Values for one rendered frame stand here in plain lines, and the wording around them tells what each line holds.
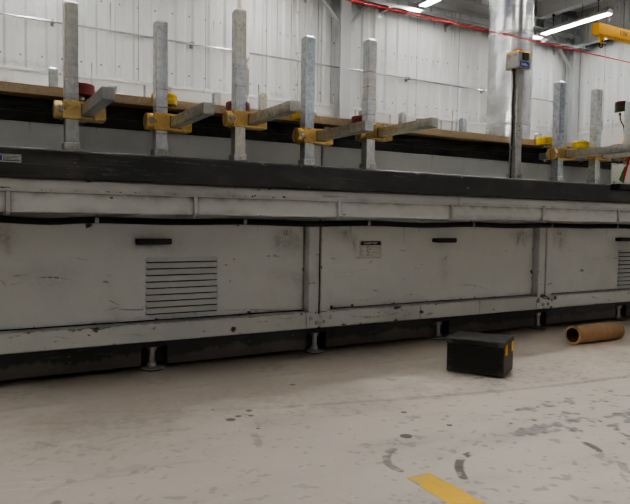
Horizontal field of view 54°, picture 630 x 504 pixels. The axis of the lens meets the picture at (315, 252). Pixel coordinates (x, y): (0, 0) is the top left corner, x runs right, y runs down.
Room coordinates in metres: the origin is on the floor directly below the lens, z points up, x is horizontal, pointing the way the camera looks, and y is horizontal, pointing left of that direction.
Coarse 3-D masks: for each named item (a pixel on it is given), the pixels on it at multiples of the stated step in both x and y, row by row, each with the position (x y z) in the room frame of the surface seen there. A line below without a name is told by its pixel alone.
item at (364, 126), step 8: (368, 120) 1.85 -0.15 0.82; (336, 128) 1.99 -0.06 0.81; (344, 128) 1.95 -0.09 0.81; (352, 128) 1.91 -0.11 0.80; (360, 128) 1.87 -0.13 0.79; (368, 128) 1.85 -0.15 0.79; (320, 136) 2.08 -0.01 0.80; (328, 136) 2.03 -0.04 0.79; (336, 136) 1.99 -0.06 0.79; (344, 136) 1.99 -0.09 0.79
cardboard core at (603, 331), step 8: (568, 328) 2.65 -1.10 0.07; (576, 328) 2.61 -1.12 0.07; (584, 328) 2.63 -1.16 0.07; (592, 328) 2.65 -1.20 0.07; (600, 328) 2.67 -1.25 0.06; (608, 328) 2.69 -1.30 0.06; (616, 328) 2.72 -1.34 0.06; (568, 336) 2.66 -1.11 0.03; (576, 336) 2.68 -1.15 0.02; (584, 336) 2.61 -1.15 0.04; (592, 336) 2.63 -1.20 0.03; (600, 336) 2.66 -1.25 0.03; (608, 336) 2.69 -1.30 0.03; (616, 336) 2.72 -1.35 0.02
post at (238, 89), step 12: (240, 12) 1.97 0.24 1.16; (240, 24) 1.97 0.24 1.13; (240, 36) 1.97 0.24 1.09; (240, 48) 1.97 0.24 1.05; (240, 60) 1.97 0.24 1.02; (240, 72) 1.97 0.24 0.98; (240, 84) 1.97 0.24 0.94; (240, 96) 1.97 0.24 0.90; (240, 108) 1.97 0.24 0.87; (240, 132) 1.97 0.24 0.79; (240, 144) 1.97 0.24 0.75
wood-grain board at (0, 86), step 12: (0, 84) 1.78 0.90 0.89; (12, 84) 1.79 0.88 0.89; (24, 84) 1.81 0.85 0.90; (24, 96) 1.86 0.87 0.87; (36, 96) 1.85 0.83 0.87; (48, 96) 1.85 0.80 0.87; (60, 96) 1.86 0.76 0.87; (120, 96) 1.94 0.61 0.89; (132, 96) 1.96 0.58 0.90; (144, 108) 2.03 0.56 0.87; (168, 108) 2.02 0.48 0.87; (180, 108) 2.04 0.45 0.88; (216, 108) 2.10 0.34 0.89; (276, 120) 2.24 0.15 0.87; (288, 120) 2.23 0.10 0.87; (324, 120) 2.30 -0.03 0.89; (336, 120) 2.33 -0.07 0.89; (348, 120) 2.36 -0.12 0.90; (420, 132) 2.53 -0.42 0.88; (432, 132) 2.56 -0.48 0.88; (444, 132) 2.59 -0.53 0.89; (456, 132) 2.62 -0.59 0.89; (468, 132) 2.65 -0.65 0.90; (504, 144) 2.83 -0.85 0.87; (528, 144) 2.83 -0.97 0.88; (564, 144) 2.95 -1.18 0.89
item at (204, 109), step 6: (204, 102) 1.60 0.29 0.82; (192, 108) 1.68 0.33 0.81; (198, 108) 1.63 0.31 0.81; (204, 108) 1.60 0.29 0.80; (210, 108) 1.61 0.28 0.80; (180, 114) 1.77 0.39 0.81; (186, 114) 1.72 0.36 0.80; (192, 114) 1.68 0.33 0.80; (198, 114) 1.63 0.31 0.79; (204, 114) 1.62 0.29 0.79; (210, 114) 1.61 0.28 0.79; (174, 120) 1.82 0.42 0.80; (180, 120) 1.77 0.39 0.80; (186, 120) 1.72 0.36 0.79; (192, 120) 1.72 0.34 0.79; (198, 120) 1.72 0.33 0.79; (174, 126) 1.84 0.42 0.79; (180, 126) 1.83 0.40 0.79
